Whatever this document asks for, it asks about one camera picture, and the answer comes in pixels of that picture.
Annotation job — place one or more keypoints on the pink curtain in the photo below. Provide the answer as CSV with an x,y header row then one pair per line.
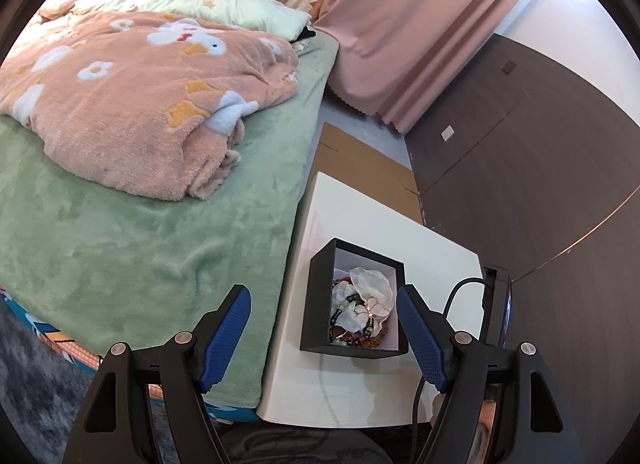
x,y
400,34

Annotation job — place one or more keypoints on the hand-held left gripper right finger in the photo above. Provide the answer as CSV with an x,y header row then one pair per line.
x,y
425,339

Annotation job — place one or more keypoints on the brown cardboard sheet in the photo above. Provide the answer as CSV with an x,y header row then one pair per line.
x,y
360,164

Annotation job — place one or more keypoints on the grey shaggy rug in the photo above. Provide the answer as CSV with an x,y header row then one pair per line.
x,y
35,394

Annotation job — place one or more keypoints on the white wardrobe sticker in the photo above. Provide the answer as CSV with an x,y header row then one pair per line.
x,y
447,133

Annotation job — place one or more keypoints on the person's right hand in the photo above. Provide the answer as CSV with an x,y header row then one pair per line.
x,y
487,424

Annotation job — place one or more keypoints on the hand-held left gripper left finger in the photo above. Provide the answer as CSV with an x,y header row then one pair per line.
x,y
222,339

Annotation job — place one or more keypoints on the green plush bed blanket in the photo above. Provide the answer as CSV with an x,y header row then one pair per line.
x,y
150,254

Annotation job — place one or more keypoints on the black jewelry box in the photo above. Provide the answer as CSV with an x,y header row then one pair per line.
x,y
315,304

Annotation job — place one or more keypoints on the white side table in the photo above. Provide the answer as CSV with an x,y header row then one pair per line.
x,y
350,214

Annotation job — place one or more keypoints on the white shell hair clip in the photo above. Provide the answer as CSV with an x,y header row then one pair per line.
x,y
372,284

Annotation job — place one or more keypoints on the pale green quilt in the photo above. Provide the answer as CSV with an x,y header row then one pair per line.
x,y
240,7

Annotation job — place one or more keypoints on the cartoon print bed sheet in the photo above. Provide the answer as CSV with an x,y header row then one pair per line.
x,y
60,344

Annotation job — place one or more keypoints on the dark brown wardrobe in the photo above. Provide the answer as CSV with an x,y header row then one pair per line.
x,y
550,169

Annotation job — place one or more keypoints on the pink floral blanket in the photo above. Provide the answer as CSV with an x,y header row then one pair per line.
x,y
125,109

